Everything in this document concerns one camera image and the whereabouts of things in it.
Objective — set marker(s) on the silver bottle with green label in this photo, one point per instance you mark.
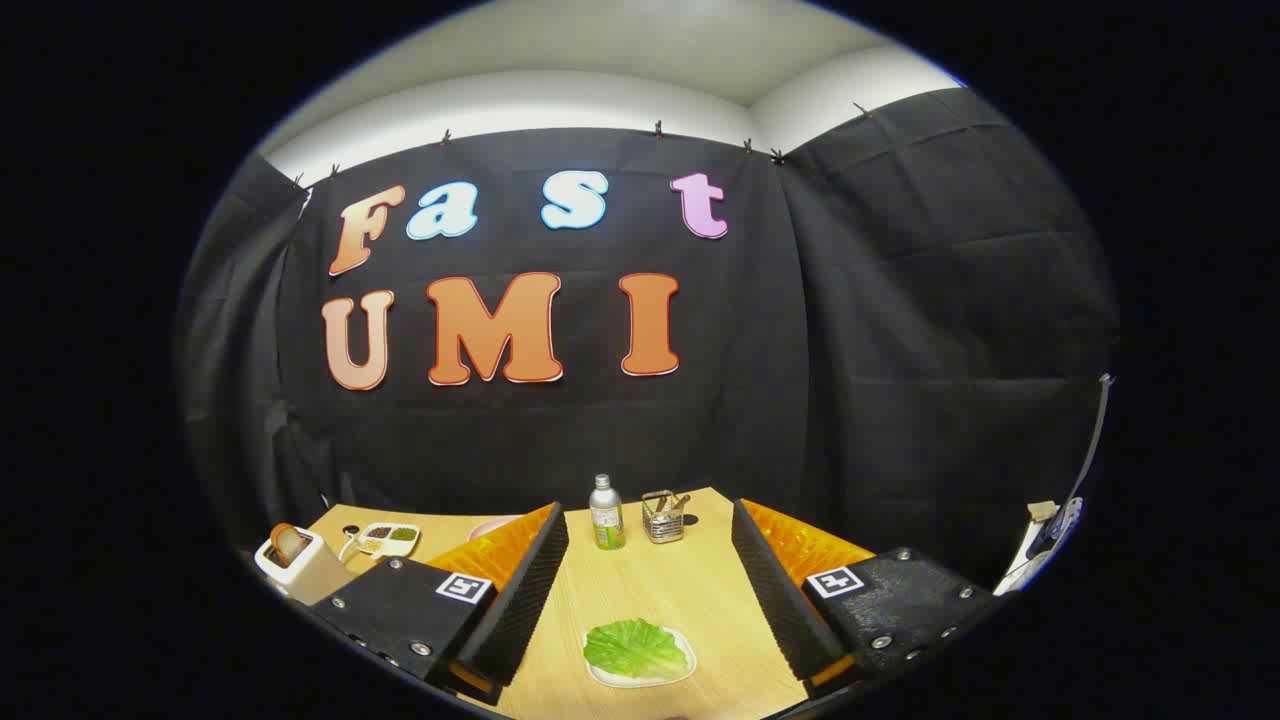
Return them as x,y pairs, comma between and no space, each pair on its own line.
606,520

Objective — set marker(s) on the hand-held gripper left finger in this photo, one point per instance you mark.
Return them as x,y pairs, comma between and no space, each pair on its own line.
525,600

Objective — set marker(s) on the white divided dish with grains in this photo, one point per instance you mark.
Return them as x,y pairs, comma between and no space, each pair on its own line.
390,540

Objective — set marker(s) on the small white squarish dish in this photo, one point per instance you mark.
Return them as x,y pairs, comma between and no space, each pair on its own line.
640,681

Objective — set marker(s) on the cream toaster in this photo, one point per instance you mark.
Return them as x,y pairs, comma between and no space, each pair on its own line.
315,575

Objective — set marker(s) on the pink plate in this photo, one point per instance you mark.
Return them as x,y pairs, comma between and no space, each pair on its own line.
490,526

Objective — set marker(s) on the green lettuce leaf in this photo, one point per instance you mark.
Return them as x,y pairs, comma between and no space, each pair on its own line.
632,647

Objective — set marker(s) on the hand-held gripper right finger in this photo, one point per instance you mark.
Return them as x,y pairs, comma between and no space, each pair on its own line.
780,600

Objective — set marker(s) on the toasted bread slice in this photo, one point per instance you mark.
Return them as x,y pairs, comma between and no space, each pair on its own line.
290,543

